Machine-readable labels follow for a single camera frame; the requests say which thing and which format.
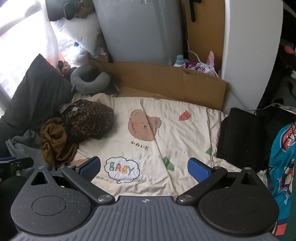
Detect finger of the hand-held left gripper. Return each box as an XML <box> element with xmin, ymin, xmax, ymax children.
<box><xmin>0</xmin><ymin>157</ymin><xmax>34</xmax><ymax>174</ymax></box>

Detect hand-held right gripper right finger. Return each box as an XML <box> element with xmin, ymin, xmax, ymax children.
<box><xmin>176</xmin><ymin>158</ymin><xmax>260</xmax><ymax>205</ymax></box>

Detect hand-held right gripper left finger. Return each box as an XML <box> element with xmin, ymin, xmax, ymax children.
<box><xmin>28</xmin><ymin>156</ymin><xmax>115</xmax><ymax>205</ymax></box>

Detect leopard print garment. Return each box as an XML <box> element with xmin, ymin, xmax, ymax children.
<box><xmin>59</xmin><ymin>100</ymin><xmax>115</xmax><ymax>143</ymax></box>

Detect folded black clothes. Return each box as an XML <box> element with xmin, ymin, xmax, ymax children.
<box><xmin>216</xmin><ymin>107</ymin><xmax>275</xmax><ymax>172</ymax></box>

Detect grey cloth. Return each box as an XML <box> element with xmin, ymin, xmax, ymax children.
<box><xmin>6</xmin><ymin>130</ymin><xmax>47</xmax><ymax>167</ymax></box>

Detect brown garment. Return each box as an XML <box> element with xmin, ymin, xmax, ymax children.
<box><xmin>40</xmin><ymin>117</ymin><xmax>79</xmax><ymax>166</ymax></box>

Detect cream bear print blanket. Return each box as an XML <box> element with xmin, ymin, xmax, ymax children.
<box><xmin>67</xmin><ymin>94</ymin><xmax>269</xmax><ymax>202</ymax></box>

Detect floral patterned cloth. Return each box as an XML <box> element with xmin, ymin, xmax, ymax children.
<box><xmin>59</xmin><ymin>103</ymin><xmax>79</xmax><ymax>114</ymax></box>

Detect dark grey pillow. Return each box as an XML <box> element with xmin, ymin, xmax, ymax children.
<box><xmin>0</xmin><ymin>54</ymin><xmax>73</xmax><ymax>137</ymax></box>

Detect grey neck pillow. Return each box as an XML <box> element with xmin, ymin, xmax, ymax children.
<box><xmin>70</xmin><ymin>65</ymin><xmax>111</xmax><ymax>94</ymax></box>

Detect teal printed cloth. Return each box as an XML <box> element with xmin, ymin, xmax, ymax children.
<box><xmin>268</xmin><ymin>123</ymin><xmax>296</xmax><ymax>234</ymax></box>

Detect flattened cardboard sheet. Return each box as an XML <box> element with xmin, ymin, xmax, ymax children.
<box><xmin>88</xmin><ymin>56</ymin><xmax>229</xmax><ymax>109</ymax></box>

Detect purple and white bag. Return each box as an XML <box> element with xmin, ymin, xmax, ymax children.
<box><xmin>185</xmin><ymin>51</ymin><xmax>219</xmax><ymax>76</ymax></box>

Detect small brown plush toy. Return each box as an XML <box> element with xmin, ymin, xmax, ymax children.
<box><xmin>57</xmin><ymin>60</ymin><xmax>71</xmax><ymax>76</ymax></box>

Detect pale blue detergent bottle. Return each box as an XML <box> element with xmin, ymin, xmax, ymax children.
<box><xmin>173</xmin><ymin>55</ymin><xmax>185</xmax><ymax>67</ymax></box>

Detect person's green clothing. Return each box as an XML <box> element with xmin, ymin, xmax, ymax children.
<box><xmin>281</xmin><ymin>160</ymin><xmax>296</xmax><ymax>241</ymax></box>

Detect clear plastic wrap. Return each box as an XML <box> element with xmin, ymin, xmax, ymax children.
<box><xmin>60</xmin><ymin>42</ymin><xmax>93</xmax><ymax>67</ymax></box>

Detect sheer white curtain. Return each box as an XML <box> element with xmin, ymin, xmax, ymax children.
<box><xmin>35</xmin><ymin>0</ymin><xmax>60</xmax><ymax>67</ymax></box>

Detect white cabinet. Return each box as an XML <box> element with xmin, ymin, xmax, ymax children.
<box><xmin>221</xmin><ymin>0</ymin><xmax>284</xmax><ymax>110</ymax></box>

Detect upright cardboard board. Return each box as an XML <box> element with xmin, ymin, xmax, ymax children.
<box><xmin>185</xmin><ymin>0</ymin><xmax>226</xmax><ymax>72</ymax></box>

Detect white pillow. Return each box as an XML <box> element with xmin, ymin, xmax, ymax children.
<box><xmin>50</xmin><ymin>11</ymin><xmax>102</xmax><ymax>56</ymax></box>

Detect grey appliance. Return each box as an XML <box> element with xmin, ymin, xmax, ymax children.
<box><xmin>92</xmin><ymin>0</ymin><xmax>185</xmax><ymax>66</ymax></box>

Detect dark cushion with white piping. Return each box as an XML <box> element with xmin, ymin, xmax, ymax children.
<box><xmin>45</xmin><ymin>0</ymin><xmax>80</xmax><ymax>21</ymax></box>

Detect black strap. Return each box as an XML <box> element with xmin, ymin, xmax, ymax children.
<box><xmin>188</xmin><ymin>0</ymin><xmax>197</xmax><ymax>24</ymax></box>

